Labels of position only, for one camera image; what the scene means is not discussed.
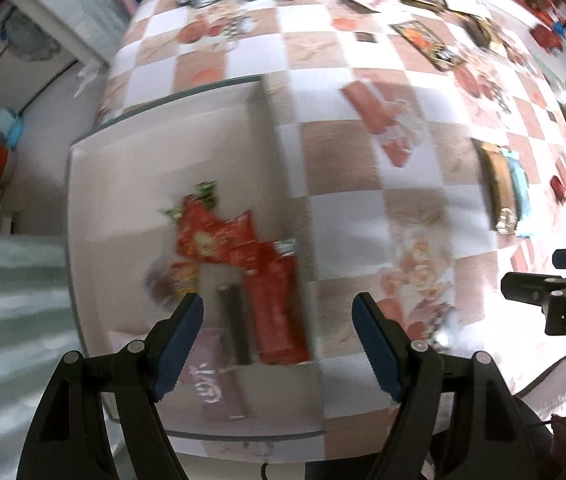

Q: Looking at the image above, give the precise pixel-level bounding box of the long red snack packet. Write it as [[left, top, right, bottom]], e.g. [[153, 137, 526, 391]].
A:
[[243, 240, 311, 366]]

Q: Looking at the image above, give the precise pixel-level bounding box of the checkered printed tablecloth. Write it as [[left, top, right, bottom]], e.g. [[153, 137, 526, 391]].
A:
[[96, 0, 566, 461]]

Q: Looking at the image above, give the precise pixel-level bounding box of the light blue snack packet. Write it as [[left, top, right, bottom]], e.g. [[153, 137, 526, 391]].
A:
[[507, 149, 534, 238]]

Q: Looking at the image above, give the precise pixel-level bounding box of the small yellow snack packet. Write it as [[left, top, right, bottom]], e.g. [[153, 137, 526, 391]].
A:
[[170, 260, 200, 297]]

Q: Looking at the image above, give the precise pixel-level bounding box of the pink snack packet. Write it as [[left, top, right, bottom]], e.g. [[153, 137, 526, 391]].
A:
[[183, 329, 250, 422]]

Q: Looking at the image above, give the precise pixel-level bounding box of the dark brown snack packet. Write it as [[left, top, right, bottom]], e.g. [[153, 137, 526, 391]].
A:
[[463, 12, 506, 51]]

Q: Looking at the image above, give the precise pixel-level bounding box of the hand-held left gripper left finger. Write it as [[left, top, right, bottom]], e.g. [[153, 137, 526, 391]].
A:
[[16, 292, 205, 480]]

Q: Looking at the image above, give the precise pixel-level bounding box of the pink white flat packet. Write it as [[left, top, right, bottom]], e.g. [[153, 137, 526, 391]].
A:
[[338, 0, 396, 13]]

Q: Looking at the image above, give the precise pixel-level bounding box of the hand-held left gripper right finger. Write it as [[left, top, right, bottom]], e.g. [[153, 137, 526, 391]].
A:
[[352, 292, 554, 480]]

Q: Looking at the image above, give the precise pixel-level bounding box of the white upholstered chair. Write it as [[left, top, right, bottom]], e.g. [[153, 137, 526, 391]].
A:
[[513, 335, 566, 411]]

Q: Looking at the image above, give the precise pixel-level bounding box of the red snack bag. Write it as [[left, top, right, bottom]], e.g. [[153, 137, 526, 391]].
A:
[[175, 195, 256, 273]]

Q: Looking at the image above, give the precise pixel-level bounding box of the white storage box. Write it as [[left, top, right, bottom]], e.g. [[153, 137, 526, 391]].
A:
[[66, 74, 326, 443]]

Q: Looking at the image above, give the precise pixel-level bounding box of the dark snack bar packet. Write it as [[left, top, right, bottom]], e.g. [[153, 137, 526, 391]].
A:
[[217, 284, 253, 366]]

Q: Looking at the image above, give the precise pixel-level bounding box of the black cable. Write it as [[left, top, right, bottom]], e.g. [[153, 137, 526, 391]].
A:
[[528, 407, 566, 428]]

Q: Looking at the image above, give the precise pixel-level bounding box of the black orange snack packet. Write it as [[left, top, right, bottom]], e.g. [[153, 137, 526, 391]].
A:
[[392, 20, 464, 72]]

